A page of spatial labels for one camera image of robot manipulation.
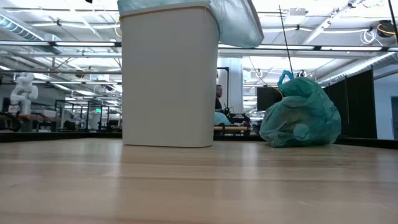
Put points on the black aluminium rail frame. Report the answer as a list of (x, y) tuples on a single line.
[(62, 137)]

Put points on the white plastic trash bin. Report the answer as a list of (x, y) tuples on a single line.
[(169, 81)]

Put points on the black partition panels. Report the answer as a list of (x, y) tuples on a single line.
[(360, 105)]

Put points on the green trash bag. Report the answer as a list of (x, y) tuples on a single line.
[(301, 118)]

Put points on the small black robot arm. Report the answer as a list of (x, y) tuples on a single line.
[(237, 118)]

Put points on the person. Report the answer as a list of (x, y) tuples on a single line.
[(219, 93)]

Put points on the small light blue bag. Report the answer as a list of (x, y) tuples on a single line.
[(221, 119)]

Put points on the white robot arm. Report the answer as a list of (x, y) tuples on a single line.
[(23, 91)]

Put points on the wooden workbench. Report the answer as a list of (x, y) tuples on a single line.
[(231, 128), (40, 117)]

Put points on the light blue trash bag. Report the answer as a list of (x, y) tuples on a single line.
[(239, 28)]

